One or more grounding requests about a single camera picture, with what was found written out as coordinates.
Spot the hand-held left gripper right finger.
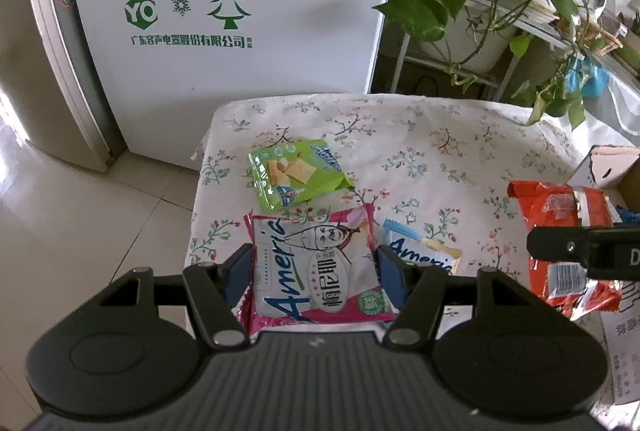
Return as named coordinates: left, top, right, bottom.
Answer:
left=375, top=245, right=563, bottom=348

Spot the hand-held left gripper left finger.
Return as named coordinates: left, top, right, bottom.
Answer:
left=100, top=243, right=256, bottom=348

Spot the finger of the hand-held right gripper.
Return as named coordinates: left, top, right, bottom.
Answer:
left=526, top=225, right=591, bottom=268

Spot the red snack packet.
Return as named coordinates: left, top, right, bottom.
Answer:
left=506, top=180, right=623, bottom=316

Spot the pink white snack packet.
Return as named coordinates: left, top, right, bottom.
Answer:
left=235, top=204, right=401, bottom=334

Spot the white cardboard box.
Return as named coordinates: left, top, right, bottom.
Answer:
left=567, top=145, right=640, bottom=224

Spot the light blue snack packet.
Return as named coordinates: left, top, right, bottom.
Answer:
left=382, top=218, right=463, bottom=277

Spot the white printed paper sheet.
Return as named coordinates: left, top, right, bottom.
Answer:
left=597, top=281, right=640, bottom=412

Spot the green snack packet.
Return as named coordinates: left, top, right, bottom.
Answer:
left=248, top=138, right=353, bottom=212

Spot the floral tablecloth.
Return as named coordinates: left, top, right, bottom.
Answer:
left=185, top=93, right=640, bottom=431

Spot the clear plastic table cover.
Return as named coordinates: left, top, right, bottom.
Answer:
left=600, top=76, right=640, bottom=136

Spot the blue plastic bag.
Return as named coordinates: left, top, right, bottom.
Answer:
left=565, top=58, right=608, bottom=99

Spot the wicker basket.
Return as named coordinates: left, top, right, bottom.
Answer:
left=575, top=18, right=623, bottom=56

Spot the white refrigerator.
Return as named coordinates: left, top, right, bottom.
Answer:
left=17, top=0, right=401, bottom=172

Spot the white metal plant stand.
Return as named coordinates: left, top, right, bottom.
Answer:
left=390, top=0, right=586, bottom=104

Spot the white plant pot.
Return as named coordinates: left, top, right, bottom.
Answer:
left=417, top=0, right=521, bottom=74

